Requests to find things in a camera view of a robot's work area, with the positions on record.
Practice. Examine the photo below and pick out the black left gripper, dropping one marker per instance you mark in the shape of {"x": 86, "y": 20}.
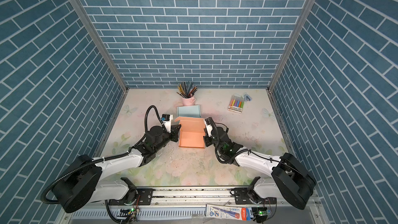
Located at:
{"x": 175, "y": 130}

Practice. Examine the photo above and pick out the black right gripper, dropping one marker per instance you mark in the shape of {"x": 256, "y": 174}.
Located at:
{"x": 207, "y": 140}

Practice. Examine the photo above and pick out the pink paper box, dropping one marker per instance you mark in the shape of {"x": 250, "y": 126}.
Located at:
{"x": 191, "y": 132}

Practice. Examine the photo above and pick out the light blue paper box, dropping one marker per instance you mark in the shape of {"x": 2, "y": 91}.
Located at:
{"x": 193, "y": 111}

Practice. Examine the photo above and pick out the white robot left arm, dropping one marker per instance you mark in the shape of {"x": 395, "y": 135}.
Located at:
{"x": 83, "y": 181}

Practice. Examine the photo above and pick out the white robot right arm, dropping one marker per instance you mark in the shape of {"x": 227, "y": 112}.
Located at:
{"x": 292, "y": 180}

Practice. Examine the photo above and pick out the white toothpaste style box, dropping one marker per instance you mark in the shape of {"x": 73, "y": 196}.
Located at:
{"x": 229, "y": 212}

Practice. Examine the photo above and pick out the pink metal pencil bucket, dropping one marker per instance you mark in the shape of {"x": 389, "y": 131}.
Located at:
{"x": 188, "y": 101}

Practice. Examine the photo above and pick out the bundle of coloured pencils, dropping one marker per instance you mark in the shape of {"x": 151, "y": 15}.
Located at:
{"x": 186, "y": 89}

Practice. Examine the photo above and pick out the pack of coloured markers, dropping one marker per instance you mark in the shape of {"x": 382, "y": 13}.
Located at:
{"x": 236, "y": 104}

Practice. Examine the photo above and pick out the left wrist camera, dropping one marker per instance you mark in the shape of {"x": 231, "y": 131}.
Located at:
{"x": 167, "y": 122}

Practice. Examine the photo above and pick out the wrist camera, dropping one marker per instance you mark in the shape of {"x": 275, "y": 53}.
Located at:
{"x": 167, "y": 122}
{"x": 209, "y": 126}

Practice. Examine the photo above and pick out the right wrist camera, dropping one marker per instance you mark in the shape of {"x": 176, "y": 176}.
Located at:
{"x": 209, "y": 126}

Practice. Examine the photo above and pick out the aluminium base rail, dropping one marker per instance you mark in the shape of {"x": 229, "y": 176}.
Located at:
{"x": 199, "y": 194}

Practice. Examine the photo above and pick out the right aluminium corner post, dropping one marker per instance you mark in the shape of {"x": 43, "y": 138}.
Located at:
{"x": 293, "y": 38}

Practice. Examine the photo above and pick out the aluminium corner post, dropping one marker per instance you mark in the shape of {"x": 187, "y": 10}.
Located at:
{"x": 293, "y": 38}
{"x": 83, "y": 16}

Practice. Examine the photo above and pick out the left aluminium corner post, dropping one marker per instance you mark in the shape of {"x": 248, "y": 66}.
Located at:
{"x": 83, "y": 16}

